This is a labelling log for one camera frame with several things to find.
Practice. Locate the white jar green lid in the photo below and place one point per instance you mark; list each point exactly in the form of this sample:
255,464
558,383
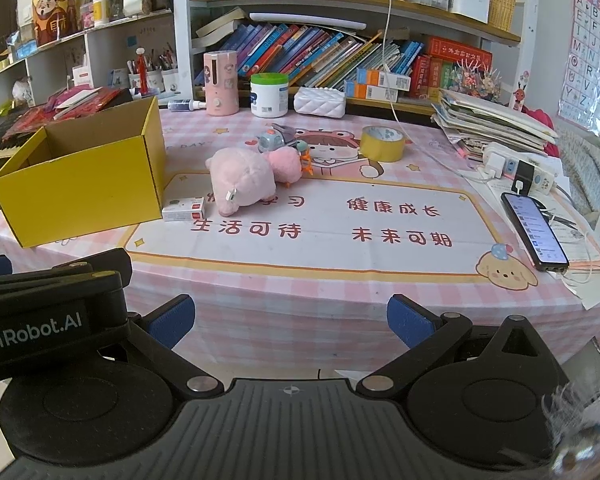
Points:
269,97

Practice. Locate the alphabet wall poster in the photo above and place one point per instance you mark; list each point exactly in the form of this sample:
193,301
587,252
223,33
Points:
587,50

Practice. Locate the small clear spray bottle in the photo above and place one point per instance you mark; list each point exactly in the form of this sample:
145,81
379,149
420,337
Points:
185,105

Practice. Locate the white bottle yellow label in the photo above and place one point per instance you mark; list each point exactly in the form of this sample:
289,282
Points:
100,10

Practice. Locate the grey knitted blanket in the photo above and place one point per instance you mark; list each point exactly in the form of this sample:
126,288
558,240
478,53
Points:
590,170

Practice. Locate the white power strip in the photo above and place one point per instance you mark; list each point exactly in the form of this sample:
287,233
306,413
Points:
530,172

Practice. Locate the red cloth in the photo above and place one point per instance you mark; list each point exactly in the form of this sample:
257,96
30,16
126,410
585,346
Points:
540,120

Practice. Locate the white pen cup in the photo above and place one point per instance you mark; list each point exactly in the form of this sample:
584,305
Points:
144,82
169,80

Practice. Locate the pile of red packets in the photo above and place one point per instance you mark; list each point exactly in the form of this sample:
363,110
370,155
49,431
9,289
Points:
95,100

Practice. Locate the fortune god paper decoration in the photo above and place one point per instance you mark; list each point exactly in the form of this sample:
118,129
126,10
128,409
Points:
50,15

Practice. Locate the small white red box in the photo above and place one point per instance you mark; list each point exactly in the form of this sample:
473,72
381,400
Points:
182,208

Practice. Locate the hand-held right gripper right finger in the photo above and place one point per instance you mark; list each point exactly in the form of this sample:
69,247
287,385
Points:
407,319

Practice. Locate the yellow tape roll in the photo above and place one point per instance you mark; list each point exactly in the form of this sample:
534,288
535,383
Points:
380,147

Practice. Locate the small orange figure toy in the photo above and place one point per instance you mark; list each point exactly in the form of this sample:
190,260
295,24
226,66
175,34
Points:
305,157

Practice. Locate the pink plush pig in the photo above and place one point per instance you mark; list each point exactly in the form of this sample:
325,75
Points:
245,175

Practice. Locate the grey toy robot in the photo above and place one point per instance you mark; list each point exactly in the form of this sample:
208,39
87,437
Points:
270,140

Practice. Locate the red boxed dictionary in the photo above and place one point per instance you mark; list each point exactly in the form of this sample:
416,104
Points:
460,51

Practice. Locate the white wooden bookshelf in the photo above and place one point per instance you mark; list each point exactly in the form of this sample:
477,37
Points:
182,35

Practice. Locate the row of colourful books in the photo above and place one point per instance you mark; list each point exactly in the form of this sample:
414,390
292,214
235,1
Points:
305,50

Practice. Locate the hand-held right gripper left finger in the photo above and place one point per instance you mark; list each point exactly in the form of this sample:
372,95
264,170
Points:
172,320

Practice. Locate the yellow cardboard box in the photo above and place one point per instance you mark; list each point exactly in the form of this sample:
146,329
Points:
80,195

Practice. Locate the stack of paper booklets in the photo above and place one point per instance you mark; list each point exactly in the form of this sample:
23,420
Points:
490,120

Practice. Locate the white booklet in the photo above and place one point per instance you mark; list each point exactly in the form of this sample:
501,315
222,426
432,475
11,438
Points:
77,97

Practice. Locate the white cubby shelf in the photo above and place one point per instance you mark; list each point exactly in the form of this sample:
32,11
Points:
105,40

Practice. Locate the white pen organizer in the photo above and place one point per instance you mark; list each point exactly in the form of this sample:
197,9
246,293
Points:
470,2

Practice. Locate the white quilted pouch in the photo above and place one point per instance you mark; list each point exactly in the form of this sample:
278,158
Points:
320,102

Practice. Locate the colourful flower ornament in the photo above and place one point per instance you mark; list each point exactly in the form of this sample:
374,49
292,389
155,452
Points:
475,82

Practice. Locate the red tassel ornament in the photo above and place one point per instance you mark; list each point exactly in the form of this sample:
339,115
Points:
141,67

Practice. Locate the black smartphone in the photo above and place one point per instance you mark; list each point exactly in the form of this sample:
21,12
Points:
532,230

